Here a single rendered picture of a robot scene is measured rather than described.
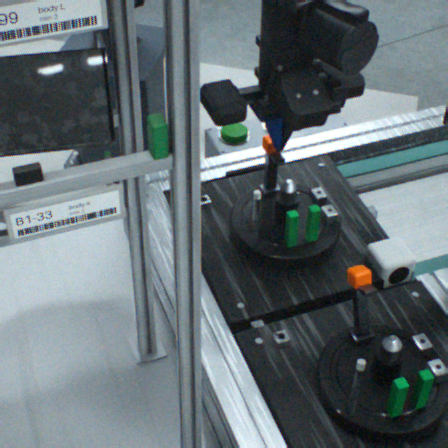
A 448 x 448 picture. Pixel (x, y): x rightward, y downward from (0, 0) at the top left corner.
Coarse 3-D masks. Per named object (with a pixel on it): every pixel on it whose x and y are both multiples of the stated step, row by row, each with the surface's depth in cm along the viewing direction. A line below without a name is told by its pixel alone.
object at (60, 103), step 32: (0, 64) 59; (32, 64) 59; (64, 64) 59; (96, 64) 60; (0, 96) 59; (32, 96) 60; (64, 96) 60; (96, 96) 61; (0, 128) 60; (32, 128) 61; (64, 128) 61; (96, 128) 61
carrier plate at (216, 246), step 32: (320, 160) 114; (224, 192) 109; (352, 192) 109; (224, 224) 104; (352, 224) 105; (224, 256) 100; (352, 256) 100; (224, 288) 96; (256, 288) 96; (288, 288) 96; (320, 288) 97; (384, 288) 99; (256, 320) 94
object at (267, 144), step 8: (264, 136) 101; (264, 144) 101; (272, 152) 100; (280, 152) 100; (272, 160) 101; (280, 160) 99; (272, 168) 103; (264, 176) 104; (272, 176) 103; (264, 184) 105; (272, 184) 104
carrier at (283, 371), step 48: (240, 336) 91; (336, 336) 89; (384, 336) 89; (432, 336) 91; (288, 384) 87; (336, 384) 84; (384, 384) 84; (432, 384) 80; (288, 432) 82; (336, 432) 82; (384, 432) 80; (432, 432) 82
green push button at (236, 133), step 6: (222, 126) 119; (228, 126) 119; (234, 126) 119; (240, 126) 119; (222, 132) 118; (228, 132) 118; (234, 132) 118; (240, 132) 118; (246, 132) 118; (222, 138) 118; (228, 138) 117; (234, 138) 117; (240, 138) 117; (246, 138) 119
